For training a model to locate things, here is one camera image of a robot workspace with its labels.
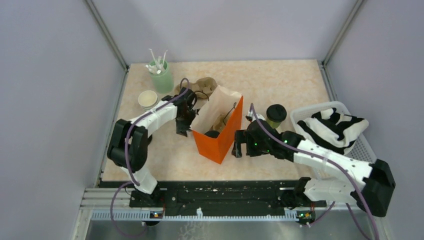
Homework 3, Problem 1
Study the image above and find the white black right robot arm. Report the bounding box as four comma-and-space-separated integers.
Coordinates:
232, 116, 396, 218

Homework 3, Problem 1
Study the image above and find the right aluminium frame rail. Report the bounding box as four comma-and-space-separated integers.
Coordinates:
321, 0, 367, 68

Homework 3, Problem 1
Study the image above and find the stack of green paper cups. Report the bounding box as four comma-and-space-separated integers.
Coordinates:
137, 90, 159, 111

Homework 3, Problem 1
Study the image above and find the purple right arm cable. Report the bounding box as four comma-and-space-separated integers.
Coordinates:
249, 102, 380, 240

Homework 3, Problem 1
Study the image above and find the brown cardboard cup carrier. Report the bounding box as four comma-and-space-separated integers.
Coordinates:
173, 76, 218, 110
211, 114, 227, 133

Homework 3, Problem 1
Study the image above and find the black white cloth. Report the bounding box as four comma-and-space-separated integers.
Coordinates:
296, 107, 369, 155

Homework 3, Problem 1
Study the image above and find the orange paper bag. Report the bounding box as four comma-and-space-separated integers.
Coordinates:
190, 85, 244, 164

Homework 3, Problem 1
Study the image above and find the white plastic basket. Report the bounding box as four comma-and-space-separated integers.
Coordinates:
289, 101, 377, 163

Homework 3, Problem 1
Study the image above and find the green straw holder cup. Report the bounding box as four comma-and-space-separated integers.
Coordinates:
149, 60, 174, 94

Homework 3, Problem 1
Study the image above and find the aluminium frame rail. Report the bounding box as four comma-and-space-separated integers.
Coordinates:
83, 0, 129, 72
321, 0, 367, 68

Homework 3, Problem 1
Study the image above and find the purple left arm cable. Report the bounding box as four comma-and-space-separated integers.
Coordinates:
109, 77, 191, 239

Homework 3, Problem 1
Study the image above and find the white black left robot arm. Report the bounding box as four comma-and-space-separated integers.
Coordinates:
106, 87, 198, 207

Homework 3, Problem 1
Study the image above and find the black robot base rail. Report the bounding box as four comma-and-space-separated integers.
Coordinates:
99, 180, 327, 218

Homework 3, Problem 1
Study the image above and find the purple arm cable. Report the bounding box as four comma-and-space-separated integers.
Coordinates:
109, 77, 191, 239
249, 102, 380, 240

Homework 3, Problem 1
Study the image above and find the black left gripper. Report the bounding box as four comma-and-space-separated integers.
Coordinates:
175, 107, 202, 137

